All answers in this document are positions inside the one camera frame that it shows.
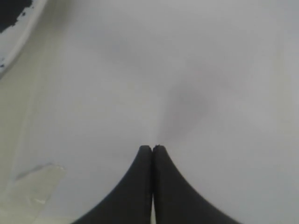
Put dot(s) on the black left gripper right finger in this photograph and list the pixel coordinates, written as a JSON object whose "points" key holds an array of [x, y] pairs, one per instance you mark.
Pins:
{"points": [[175, 200]]}

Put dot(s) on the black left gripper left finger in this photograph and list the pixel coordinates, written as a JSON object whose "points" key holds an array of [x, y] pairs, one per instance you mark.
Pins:
{"points": [[130, 202]]}

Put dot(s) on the white dish with blue paint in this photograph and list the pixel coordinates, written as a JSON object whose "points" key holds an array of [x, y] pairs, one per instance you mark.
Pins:
{"points": [[18, 19]]}

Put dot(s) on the clear adhesive tape piece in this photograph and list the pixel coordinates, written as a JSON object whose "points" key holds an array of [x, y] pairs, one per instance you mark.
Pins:
{"points": [[31, 192]]}

